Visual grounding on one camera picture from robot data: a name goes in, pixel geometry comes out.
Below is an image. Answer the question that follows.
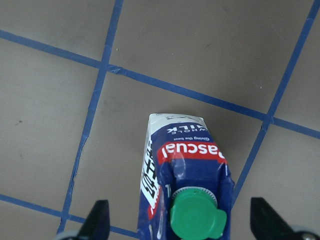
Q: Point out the blue white milk carton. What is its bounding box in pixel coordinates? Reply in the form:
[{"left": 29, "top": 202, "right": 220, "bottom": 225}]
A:
[{"left": 137, "top": 113, "right": 234, "bottom": 240}]

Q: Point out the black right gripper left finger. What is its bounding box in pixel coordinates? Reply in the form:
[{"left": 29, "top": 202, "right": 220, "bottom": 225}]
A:
[{"left": 76, "top": 200, "right": 110, "bottom": 240}]

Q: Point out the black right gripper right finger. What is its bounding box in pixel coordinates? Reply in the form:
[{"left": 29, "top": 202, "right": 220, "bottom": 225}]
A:
[{"left": 250, "top": 197, "right": 296, "bottom": 240}]

